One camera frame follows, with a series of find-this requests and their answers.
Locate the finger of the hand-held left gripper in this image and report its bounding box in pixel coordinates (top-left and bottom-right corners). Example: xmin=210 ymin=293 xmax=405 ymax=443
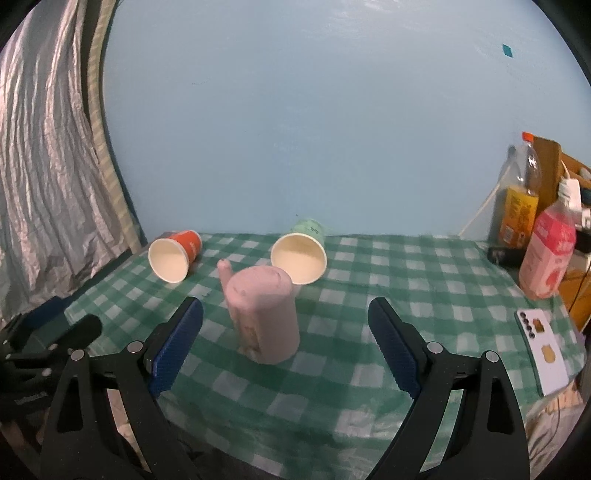
xmin=21 ymin=296 xmax=103 ymax=354

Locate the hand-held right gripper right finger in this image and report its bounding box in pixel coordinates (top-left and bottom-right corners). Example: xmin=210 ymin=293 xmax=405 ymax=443
xmin=368 ymin=296 xmax=531 ymax=480

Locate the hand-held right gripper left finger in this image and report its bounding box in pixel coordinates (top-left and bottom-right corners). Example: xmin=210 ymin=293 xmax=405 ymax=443
xmin=39 ymin=296 xmax=204 ymax=480

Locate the pink cup with spout lid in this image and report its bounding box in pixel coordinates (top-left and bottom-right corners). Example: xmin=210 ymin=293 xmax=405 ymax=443
xmin=218 ymin=259 xmax=302 ymax=365

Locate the orange paper cup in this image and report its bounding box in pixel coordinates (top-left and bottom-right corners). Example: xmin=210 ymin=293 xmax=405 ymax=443
xmin=148 ymin=229 xmax=203 ymax=284

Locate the green paper cup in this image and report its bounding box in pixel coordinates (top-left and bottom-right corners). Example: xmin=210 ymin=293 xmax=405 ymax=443
xmin=270 ymin=218 xmax=328 ymax=285

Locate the green checkered tablecloth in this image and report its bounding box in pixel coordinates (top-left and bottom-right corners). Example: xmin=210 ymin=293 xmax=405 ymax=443
xmin=65 ymin=233 xmax=583 ymax=480

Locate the small black box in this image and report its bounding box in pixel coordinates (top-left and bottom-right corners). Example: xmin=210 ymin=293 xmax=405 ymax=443
xmin=488 ymin=246 xmax=525 ymax=268

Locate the silver curtain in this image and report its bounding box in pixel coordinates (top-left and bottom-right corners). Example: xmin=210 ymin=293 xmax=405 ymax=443
xmin=0 ymin=0 xmax=144 ymax=324

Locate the white smartphone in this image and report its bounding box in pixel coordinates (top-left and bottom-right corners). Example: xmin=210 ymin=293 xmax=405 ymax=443
xmin=515 ymin=308 xmax=571 ymax=398

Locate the pink drink bottle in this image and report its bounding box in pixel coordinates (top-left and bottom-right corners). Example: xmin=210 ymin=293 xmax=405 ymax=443
xmin=518 ymin=178 xmax=581 ymax=301

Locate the orange drink bottle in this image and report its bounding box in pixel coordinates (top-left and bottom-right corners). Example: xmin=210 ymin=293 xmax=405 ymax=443
xmin=498 ymin=131 xmax=541 ymax=252

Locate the white cable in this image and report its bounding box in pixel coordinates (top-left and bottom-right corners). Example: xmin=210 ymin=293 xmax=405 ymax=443
xmin=459 ymin=161 xmax=513 ymax=238

